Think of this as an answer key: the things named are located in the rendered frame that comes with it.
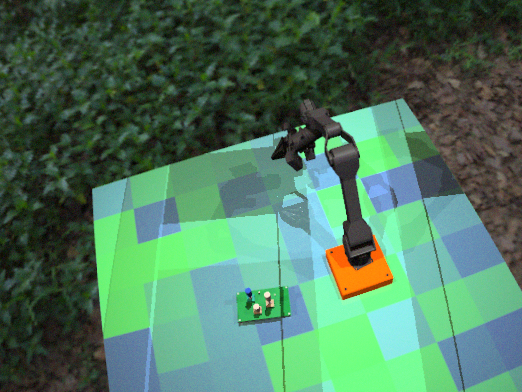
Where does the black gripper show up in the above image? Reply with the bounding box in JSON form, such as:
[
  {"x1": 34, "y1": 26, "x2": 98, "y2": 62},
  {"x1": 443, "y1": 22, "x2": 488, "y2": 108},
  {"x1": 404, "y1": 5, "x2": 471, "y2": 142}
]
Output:
[{"x1": 271, "y1": 123, "x2": 314, "y2": 171}]

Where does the green circuit board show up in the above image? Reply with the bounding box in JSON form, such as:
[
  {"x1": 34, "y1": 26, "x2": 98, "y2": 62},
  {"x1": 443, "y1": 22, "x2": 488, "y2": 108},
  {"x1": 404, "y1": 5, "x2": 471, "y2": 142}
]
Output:
[{"x1": 236, "y1": 286, "x2": 291, "y2": 323}]

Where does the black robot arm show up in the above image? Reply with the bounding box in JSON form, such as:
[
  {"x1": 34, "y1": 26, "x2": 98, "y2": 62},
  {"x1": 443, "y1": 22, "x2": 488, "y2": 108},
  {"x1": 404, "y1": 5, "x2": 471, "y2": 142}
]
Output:
[{"x1": 298, "y1": 99, "x2": 376, "y2": 271}]

